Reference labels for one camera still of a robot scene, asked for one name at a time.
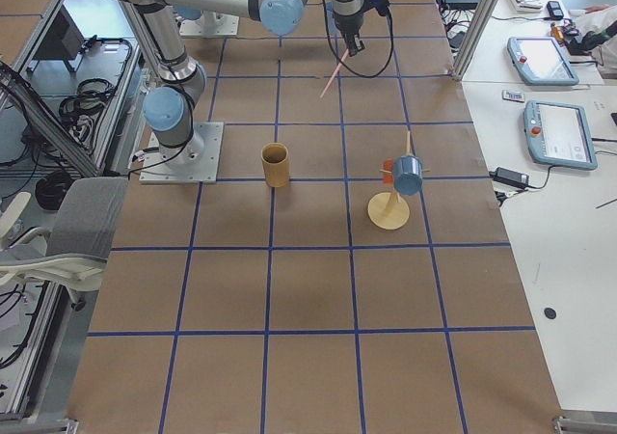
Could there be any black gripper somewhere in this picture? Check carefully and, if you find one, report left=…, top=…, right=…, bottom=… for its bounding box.
left=334, top=13, right=364, bottom=56

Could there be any pink chopstick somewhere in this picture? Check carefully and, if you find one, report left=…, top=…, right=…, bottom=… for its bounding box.
left=319, top=49, right=349, bottom=99

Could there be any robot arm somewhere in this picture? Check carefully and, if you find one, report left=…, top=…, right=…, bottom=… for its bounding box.
left=118, top=0, right=365, bottom=168
left=173, top=5, right=225, bottom=27

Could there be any orange mug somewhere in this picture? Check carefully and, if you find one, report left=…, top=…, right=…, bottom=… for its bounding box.
left=381, top=159, right=393, bottom=186

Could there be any blue mug on tree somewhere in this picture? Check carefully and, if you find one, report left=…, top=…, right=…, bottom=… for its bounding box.
left=391, top=154, right=423, bottom=196

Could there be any bamboo cylinder holder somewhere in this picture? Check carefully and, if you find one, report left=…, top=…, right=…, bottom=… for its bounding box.
left=261, top=143, right=289, bottom=188

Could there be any wooden mug tree stand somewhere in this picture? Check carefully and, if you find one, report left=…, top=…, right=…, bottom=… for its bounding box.
left=367, top=131, right=412, bottom=231

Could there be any teach pendant far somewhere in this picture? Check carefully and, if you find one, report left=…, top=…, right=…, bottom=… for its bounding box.
left=506, top=37, right=579, bottom=86

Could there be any teach pendant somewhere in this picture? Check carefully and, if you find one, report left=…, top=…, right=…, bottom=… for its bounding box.
left=523, top=100, right=598, bottom=171
left=506, top=37, right=579, bottom=86

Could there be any black power adapter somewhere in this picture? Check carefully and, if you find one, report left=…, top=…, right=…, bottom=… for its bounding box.
left=489, top=167, right=529, bottom=189

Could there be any teach pendant near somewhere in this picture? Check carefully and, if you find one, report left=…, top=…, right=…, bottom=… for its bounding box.
left=523, top=100, right=598, bottom=171

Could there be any grey office chair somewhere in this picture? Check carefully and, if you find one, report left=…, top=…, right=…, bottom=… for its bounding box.
left=1, top=176, right=128, bottom=311

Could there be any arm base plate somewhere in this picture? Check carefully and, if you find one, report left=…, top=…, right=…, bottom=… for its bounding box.
left=179, top=13, right=239, bottom=39
left=139, top=122, right=224, bottom=184

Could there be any aluminium frame post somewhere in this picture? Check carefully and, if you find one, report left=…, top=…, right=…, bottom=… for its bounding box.
left=451, top=0, right=498, bottom=81

